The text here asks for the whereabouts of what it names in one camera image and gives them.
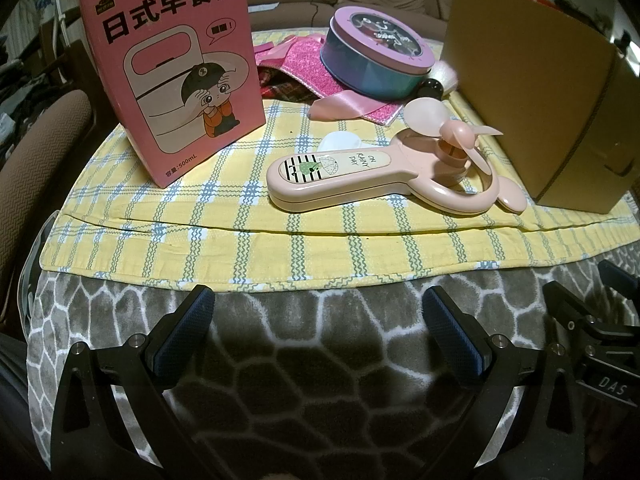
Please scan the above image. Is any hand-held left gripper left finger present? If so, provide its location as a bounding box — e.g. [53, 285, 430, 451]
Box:
[50, 284, 216, 480]

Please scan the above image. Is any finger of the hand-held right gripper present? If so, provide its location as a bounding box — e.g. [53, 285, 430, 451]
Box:
[597, 259, 640, 306]
[543, 280, 608, 341]

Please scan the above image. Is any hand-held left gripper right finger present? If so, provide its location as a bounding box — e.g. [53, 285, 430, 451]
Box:
[422, 285, 588, 480]

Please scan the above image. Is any brown cardboard box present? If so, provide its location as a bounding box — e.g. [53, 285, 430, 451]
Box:
[442, 0, 640, 216]

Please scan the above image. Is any round pink blue tin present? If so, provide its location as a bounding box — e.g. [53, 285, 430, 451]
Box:
[319, 6, 436, 98]

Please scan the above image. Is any yellow plaid cloth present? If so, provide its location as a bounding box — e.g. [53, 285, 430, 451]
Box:
[39, 27, 640, 295]

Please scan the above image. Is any grey patterned blanket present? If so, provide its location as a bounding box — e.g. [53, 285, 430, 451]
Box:
[25, 245, 640, 480]

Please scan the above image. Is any person's leg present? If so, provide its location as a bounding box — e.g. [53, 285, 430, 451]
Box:
[0, 332, 31, 480]

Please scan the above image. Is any pink handheld fan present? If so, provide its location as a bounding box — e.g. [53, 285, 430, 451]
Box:
[266, 97, 527, 217]

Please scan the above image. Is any white oval object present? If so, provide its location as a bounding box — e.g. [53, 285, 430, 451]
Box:
[317, 130, 363, 153]

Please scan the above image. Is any brown cushioned wooden chair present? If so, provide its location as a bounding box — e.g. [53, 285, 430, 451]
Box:
[0, 40, 101, 281]

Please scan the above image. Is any pink cartoon printed carton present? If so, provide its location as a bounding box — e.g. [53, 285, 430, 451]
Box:
[77, 0, 267, 189]

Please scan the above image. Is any white fluffy black-based brush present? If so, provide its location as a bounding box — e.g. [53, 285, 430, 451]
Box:
[417, 59, 462, 100]

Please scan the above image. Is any red plaid cloth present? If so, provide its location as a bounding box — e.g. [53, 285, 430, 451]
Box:
[257, 67, 321, 106]

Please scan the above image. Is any pile of clothes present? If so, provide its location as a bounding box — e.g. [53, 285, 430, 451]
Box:
[0, 10, 56, 126]

